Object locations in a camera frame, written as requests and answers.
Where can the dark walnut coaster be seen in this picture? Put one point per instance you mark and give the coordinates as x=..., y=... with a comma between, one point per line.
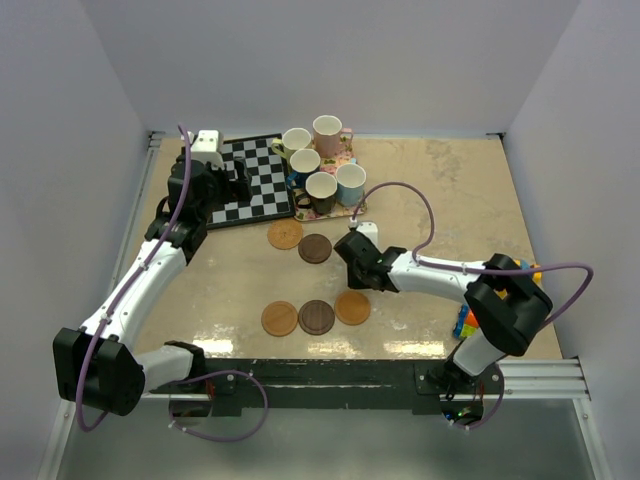
x=316, y=317

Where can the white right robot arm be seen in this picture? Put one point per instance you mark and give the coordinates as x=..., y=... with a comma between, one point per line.
x=509, y=307

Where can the dark blue mug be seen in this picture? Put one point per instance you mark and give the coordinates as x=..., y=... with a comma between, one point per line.
x=303, y=163

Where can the light green mug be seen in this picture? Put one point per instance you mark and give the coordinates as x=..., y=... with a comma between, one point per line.
x=291, y=141

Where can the orange wooden coaster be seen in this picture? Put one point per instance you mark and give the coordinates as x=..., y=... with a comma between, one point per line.
x=352, y=308

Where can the black and silver chessboard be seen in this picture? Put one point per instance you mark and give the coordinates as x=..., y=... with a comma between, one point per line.
x=270, y=198

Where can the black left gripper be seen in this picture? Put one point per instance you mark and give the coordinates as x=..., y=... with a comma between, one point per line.
x=239, y=190

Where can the colourful rubik cube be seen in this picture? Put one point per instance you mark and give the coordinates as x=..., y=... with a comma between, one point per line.
x=466, y=324

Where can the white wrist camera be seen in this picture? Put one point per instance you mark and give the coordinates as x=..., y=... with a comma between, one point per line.
x=206, y=148
x=366, y=228

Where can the dark wooden coaster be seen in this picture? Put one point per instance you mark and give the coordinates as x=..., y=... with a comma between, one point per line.
x=314, y=248

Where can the black mug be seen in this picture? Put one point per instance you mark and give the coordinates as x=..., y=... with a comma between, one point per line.
x=319, y=194

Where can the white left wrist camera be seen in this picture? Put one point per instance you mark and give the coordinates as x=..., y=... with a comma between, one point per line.
x=206, y=148

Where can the pink mug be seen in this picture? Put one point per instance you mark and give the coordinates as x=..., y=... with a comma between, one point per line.
x=330, y=136

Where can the light blue mug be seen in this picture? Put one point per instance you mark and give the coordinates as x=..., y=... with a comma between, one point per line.
x=351, y=179

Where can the light wooden coaster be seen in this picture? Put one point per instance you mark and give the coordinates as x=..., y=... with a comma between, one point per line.
x=279, y=318

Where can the aluminium frame rail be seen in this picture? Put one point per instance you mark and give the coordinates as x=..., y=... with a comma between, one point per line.
x=544, y=427

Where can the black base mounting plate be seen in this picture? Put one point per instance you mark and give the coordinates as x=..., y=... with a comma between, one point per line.
x=422, y=387

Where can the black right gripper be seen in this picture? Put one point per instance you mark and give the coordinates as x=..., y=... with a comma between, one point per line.
x=354, y=282

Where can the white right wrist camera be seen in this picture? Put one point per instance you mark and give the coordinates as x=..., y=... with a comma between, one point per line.
x=366, y=228

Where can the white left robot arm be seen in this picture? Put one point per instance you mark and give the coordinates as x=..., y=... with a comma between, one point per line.
x=94, y=363

